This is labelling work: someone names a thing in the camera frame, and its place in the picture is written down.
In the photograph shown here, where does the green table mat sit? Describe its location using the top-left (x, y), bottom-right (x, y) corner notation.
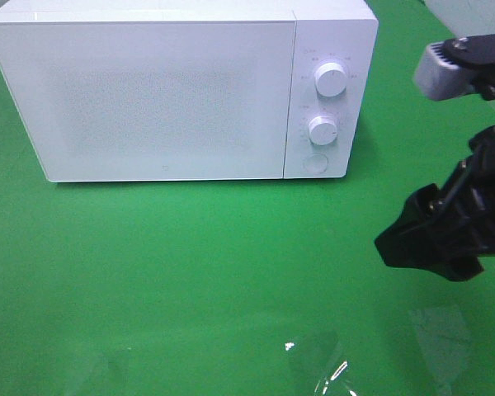
top-left (0, 1), bottom-right (495, 395)

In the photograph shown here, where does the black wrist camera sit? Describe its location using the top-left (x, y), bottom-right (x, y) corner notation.
top-left (413, 34), bottom-right (495, 101)

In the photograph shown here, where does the white microwave knob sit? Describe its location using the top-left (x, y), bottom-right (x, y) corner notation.
top-left (308, 115), bottom-right (337, 146)
top-left (314, 61), bottom-right (348, 97)

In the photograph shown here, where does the round white door button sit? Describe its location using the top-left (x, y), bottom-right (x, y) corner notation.
top-left (303, 153), bottom-right (329, 174)

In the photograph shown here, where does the clear tape patch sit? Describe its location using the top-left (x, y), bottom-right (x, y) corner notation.
top-left (282, 330), bottom-right (356, 395)

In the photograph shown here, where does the white microwave oven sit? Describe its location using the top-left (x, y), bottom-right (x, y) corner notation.
top-left (0, 1), bottom-right (379, 179)

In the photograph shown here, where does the white microwave door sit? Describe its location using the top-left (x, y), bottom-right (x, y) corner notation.
top-left (0, 21), bottom-right (295, 182)

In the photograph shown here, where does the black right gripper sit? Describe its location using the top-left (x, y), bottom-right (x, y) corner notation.
top-left (375, 125), bottom-right (495, 282)

